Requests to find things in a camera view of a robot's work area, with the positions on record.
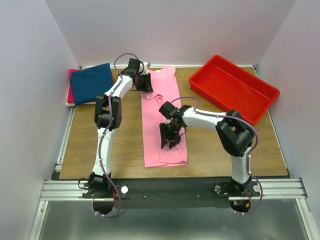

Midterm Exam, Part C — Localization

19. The folded white t shirt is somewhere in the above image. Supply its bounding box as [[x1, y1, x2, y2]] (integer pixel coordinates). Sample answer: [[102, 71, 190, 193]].
[[66, 85, 75, 107]]

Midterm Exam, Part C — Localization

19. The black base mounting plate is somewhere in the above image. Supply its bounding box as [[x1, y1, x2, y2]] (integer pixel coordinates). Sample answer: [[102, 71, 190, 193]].
[[83, 177, 260, 212]]

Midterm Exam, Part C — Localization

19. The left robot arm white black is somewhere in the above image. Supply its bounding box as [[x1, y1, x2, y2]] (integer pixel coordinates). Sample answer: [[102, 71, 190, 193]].
[[88, 73, 153, 198]]

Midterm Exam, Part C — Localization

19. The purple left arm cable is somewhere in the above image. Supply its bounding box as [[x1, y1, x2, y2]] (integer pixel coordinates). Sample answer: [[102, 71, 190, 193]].
[[95, 52, 141, 219]]

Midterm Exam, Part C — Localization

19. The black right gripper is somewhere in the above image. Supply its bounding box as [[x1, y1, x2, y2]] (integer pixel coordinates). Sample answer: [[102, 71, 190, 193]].
[[158, 122, 182, 149]]

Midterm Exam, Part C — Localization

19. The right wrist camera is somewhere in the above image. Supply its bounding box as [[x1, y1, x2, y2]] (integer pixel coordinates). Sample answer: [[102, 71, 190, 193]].
[[158, 101, 190, 120]]

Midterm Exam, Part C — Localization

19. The red plastic bin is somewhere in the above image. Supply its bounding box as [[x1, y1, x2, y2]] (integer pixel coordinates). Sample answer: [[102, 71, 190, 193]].
[[189, 55, 280, 125]]

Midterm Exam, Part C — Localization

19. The aluminium frame rail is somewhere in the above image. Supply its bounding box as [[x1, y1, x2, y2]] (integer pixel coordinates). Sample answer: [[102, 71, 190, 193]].
[[40, 177, 308, 201]]

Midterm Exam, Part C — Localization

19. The folded magenta t shirt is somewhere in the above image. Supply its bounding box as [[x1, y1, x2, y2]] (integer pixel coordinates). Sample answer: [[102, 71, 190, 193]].
[[66, 69, 79, 107]]

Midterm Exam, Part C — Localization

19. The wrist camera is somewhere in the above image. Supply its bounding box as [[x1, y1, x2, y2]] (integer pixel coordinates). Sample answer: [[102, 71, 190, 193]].
[[158, 101, 190, 120], [124, 58, 151, 77]]

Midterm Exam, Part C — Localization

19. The pink polo shirt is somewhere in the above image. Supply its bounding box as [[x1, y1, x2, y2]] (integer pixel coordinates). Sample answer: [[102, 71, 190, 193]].
[[139, 66, 189, 169]]

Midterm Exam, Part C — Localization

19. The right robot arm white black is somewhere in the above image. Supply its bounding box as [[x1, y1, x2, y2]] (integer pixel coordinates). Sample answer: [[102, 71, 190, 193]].
[[159, 102, 256, 196]]

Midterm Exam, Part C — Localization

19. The folded navy blue t shirt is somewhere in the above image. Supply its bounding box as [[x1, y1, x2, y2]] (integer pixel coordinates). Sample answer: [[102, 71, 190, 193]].
[[70, 63, 114, 106]]

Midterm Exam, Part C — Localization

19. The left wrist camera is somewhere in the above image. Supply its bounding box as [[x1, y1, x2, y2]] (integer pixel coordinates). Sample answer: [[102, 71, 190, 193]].
[[124, 58, 151, 77]]

